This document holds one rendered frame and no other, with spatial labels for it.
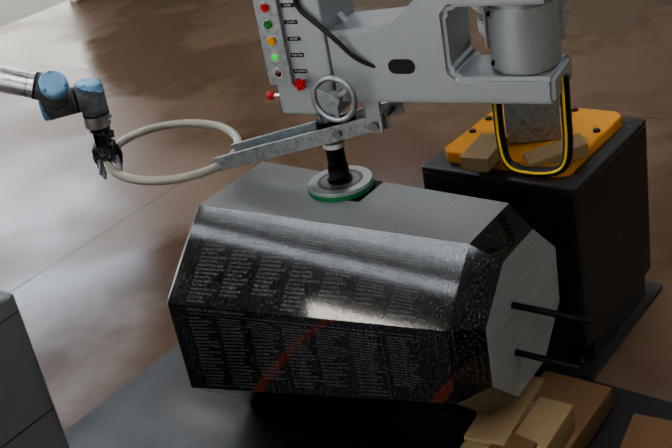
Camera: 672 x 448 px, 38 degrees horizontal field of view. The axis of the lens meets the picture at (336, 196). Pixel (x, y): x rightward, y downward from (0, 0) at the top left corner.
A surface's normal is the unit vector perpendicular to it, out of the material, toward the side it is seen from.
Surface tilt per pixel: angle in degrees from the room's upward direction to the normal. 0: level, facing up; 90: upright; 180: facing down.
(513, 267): 90
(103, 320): 0
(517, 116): 90
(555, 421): 0
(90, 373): 0
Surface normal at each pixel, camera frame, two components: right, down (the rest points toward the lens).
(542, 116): -0.13, 0.45
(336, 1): 0.89, 0.06
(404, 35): -0.43, 0.46
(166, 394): -0.17, -0.89
